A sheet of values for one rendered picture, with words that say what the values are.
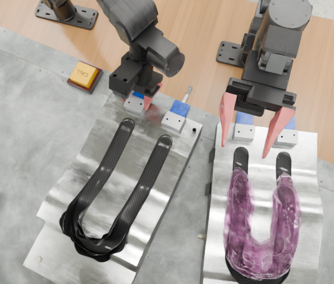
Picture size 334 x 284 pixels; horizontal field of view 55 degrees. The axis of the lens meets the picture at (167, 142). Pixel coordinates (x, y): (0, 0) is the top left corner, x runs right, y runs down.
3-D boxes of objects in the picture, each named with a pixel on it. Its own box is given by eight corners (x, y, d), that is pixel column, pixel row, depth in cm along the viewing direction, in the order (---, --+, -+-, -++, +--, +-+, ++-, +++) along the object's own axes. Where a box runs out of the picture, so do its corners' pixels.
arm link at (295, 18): (321, 35, 42) (338, -40, 44) (255, 21, 43) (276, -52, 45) (292, 74, 53) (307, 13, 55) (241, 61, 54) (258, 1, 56)
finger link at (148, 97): (148, 120, 80) (153, 92, 73) (122, 110, 81) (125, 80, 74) (159, 105, 85) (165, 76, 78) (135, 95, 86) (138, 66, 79)
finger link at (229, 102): (259, 151, 45) (275, 91, 47) (210, 137, 46) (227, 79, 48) (250, 159, 52) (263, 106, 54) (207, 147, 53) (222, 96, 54)
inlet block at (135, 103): (147, 72, 89) (145, 62, 84) (163, 78, 89) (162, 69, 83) (126, 112, 87) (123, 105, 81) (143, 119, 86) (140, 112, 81)
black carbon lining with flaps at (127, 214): (124, 118, 86) (117, 105, 76) (179, 141, 83) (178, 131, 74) (60, 240, 78) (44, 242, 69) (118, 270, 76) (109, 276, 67)
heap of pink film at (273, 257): (227, 165, 82) (231, 159, 75) (297, 174, 81) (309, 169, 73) (216, 273, 76) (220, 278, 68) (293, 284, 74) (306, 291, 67)
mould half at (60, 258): (119, 100, 94) (109, 79, 81) (201, 134, 91) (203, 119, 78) (33, 262, 84) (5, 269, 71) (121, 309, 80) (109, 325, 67)
